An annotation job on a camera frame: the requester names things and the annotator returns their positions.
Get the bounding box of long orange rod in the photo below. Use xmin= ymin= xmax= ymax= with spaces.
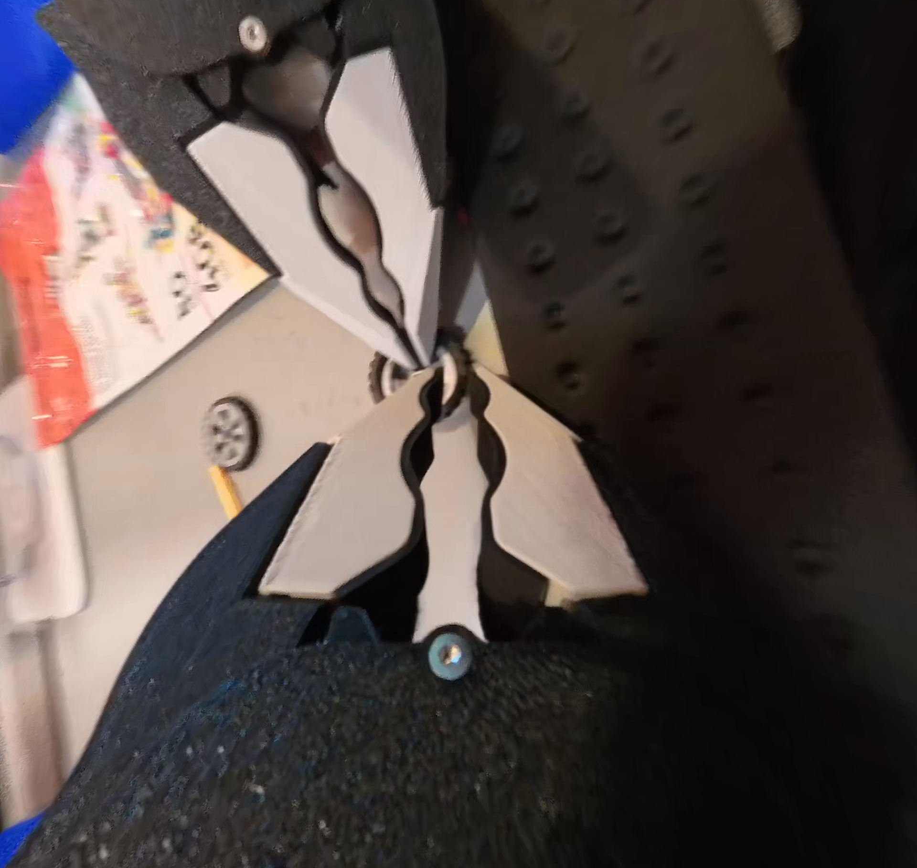
xmin=208 ymin=463 xmax=245 ymax=521

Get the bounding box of K'nex building set booklet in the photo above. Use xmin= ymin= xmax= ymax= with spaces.
xmin=0 ymin=73 xmax=277 ymax=450

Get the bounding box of black perforated pad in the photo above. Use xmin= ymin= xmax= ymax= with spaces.
xmin=458 ymin=0 xmax=917 ymax=668

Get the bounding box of blue plastic bin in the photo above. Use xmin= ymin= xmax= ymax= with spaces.
xmin=0 ymin=0 xmax=76 ymax=156

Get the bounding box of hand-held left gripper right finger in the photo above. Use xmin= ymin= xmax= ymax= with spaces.
xmin=467 ymin=365 xmax=649 ymax=641

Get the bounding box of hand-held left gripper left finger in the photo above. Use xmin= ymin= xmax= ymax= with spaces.
xmin=258 ymin=370 xmax=441 ymax=641

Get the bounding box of grey toy wheel black tire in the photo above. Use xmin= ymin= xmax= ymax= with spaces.
xmin=202 ymin=395 xmax=262 ymax=473
xmin=367 ymin=329 xmax=475 ymax=423

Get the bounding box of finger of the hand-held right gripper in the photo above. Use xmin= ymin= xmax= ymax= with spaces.
xmin=322 ymin=46 xmax=448 ymax=366
xmin=185 ymin=118 xmax=425 ymax=369

